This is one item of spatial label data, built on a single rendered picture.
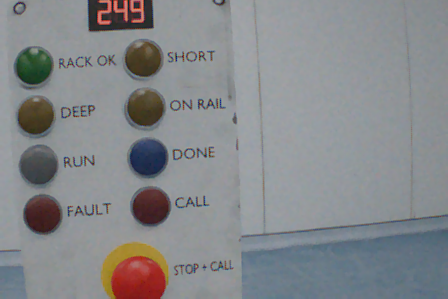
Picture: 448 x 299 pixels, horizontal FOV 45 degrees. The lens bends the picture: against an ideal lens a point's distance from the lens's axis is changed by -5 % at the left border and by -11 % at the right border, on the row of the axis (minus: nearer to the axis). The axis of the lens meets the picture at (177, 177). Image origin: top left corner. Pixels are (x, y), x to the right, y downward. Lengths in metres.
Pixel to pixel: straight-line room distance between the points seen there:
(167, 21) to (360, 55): 3.76
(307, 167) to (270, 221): 0.45
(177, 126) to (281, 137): 3.52
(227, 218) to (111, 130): 0.11
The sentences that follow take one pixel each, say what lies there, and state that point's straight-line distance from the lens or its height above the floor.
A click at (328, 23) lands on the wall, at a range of 4.09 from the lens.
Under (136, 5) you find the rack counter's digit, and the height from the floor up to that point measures 1.11.
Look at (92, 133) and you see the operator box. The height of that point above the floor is 1.02.
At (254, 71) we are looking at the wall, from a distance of 3.90.
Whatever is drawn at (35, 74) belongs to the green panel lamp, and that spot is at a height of 1.07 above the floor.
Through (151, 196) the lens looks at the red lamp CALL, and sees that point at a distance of 0.42.
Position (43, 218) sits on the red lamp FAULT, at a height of 0.96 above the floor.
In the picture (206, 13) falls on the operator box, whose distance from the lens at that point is 0.44.
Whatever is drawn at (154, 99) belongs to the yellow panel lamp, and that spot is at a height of 1.04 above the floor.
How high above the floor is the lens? 1.04
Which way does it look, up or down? 8 degrees down
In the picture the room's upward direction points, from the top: 3 degrees counter-clockwise
